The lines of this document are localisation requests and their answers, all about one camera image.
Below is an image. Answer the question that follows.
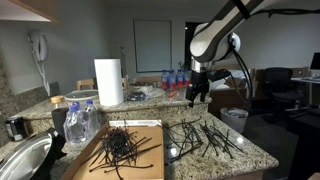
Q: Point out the white paper towel roll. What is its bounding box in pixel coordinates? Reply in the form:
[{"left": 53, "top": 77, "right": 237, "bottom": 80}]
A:
[{"left": 93, "top": 58, "right": 125, "bottom": 107}]

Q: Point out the black office chair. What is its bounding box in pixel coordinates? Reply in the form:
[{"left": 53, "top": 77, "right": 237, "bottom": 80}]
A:
[{"left": 262, "top": 66, "right": 306, "bottom": 112}]

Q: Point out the grey trash bin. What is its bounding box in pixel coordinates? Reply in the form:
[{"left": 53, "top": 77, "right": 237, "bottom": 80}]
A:
[{"left": 219, "top": 106, "right": 250, "bottom": 134}]

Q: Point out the small black silver appliance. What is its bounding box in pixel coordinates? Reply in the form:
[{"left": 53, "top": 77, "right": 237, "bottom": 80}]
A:
[{"left": 4, "top": 115, "right": 28, "bottom": 142}]

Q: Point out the small white container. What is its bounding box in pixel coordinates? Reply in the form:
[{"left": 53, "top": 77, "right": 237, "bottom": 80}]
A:
[{"left": 129, "top": 82, "right": 155, "bottom": 94}]

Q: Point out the dark brown dresser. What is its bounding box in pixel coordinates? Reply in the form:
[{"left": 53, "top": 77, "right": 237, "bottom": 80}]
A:
[{"left": 209, "top": 87, "right": 250, "bottom": 118}]

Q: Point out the black zip-tie pile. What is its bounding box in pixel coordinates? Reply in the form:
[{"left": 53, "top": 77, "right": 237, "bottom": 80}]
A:
[{"left": 81, "top": 119, "right": 163, "bottom": 180}]

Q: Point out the glass jar wooden lid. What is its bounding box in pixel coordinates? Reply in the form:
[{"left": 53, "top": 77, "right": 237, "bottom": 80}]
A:
[{"left": 50, "top": 95, "right": 70, "bottom": 111}]

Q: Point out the wooden chair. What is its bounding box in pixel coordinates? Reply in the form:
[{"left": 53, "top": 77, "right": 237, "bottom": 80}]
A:
[{"left": 76, "top": 77, "right": 98, "bottom": 91}]

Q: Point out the silver metal pan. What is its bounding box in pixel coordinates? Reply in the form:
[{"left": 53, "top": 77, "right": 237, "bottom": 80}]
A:
[{"left": 0, "top": 131, "right": 54, "bottom": 180}]

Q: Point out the round beige tray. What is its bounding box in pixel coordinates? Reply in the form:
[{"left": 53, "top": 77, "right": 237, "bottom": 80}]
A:
[{"left": 146, "top": 87, "right": 167, "bottom": 100}]

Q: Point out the clear blue-capped water bottle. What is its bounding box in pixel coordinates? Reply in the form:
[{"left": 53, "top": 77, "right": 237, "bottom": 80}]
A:
[
  {"left": 71, "top": 101, "right": 90, "bottom": 141},
  {"left": 84, "top": 99, "right": 101, "bottom": 135},
  {"left": 62, "top": 105, "right": 86, "bottom": 145}
]

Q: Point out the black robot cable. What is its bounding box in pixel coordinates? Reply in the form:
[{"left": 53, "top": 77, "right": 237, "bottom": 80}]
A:
[{"left": 228, "top": 7, "right": 320, "bottom": 102}]

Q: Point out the flat cardboard box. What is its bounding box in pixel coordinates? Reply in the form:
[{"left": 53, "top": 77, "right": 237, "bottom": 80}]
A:
[{"left": 61, "top": 119, "right": 166, "bottom": 180}]

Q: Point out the black computer mouse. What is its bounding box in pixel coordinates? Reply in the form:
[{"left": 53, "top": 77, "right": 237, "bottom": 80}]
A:
[{"left": 126, "top": 91, "right": 148, "bottom": 102}]

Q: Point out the white cloth heap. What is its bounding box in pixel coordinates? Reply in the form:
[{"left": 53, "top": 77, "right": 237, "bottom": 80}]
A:
[{"left": 213, "top": 68, "right": 249, "bottom": 90}]

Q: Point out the black zip-tie bundle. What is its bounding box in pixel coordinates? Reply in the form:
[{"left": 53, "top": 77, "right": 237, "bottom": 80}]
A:
[
  {"left": 162, "top": 116, "right": 204, "bottom": 165},
  {"left": 199, "top": 121, "right": 245, "bottom": 160}
]

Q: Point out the white desk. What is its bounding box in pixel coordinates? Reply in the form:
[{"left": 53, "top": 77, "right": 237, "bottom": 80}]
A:
[{"left": 290, "top": 76, "right": 320, "bottom": 108}]

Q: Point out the white wall phone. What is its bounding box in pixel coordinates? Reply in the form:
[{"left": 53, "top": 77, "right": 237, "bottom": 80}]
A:
[{"left": 27, "top": 29, "right": 52, "bottom": 98}]

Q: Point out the computer monitor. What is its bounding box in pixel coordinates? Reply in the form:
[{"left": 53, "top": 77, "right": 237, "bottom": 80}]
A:
[{"left": 309, "top": 51, "right": 320, "bottom": 71}]

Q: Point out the wooden upper cabinet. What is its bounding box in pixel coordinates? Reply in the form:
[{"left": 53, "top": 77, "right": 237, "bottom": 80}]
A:
[{"left": 0, "top": 0, "right": 60, "bottom": 24}]

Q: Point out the white whiteboard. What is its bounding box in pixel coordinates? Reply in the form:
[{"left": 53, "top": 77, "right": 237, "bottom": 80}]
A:
[{"left": 132, "top": 18, "right": 174, "bottom": 74}]

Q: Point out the white round bowl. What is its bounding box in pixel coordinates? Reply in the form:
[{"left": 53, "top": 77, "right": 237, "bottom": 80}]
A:
[{"left": 63, "top": 89, "right": 100, "bottom": 103}]

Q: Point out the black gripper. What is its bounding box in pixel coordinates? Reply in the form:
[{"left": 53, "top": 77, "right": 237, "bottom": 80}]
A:
[{"left": 185, "top": 70, "right": 211, "bottom": 108}]

